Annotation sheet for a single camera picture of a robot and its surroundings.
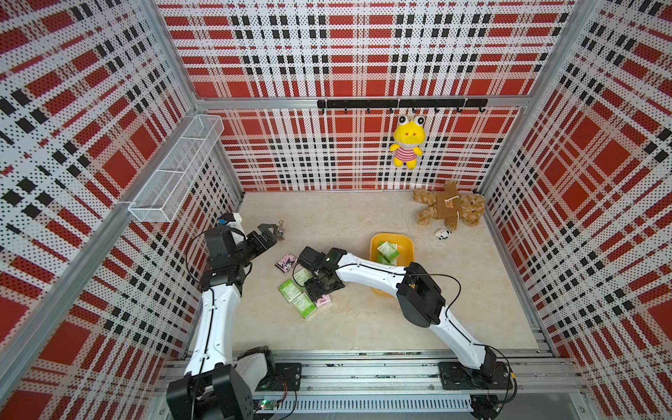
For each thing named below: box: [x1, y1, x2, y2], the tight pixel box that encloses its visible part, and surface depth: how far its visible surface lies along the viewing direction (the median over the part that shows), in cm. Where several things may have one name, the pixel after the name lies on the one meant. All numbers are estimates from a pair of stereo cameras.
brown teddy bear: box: [413, 180, 486, 231], surface depth 109 cm
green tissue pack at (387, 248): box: [376, 240, 397, 258], surface depth 98 cm
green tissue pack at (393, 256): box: [378, 248, 401, 264], surface depth 96 cm
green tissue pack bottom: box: [291, 292, 318, 320], surface depth 87 cm
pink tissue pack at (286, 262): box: [274, 252, 298, 275], surface depth 97 cm
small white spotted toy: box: [434, 229, 453, 241], surface depth 107 cm
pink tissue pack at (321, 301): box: [315, 294, 331, 308], surface depth 88 cm
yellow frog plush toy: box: [390, 114, 427, 170], surface depth 95 cm
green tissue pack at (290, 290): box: [278, 279, 303, 303], surface depth 90 cm
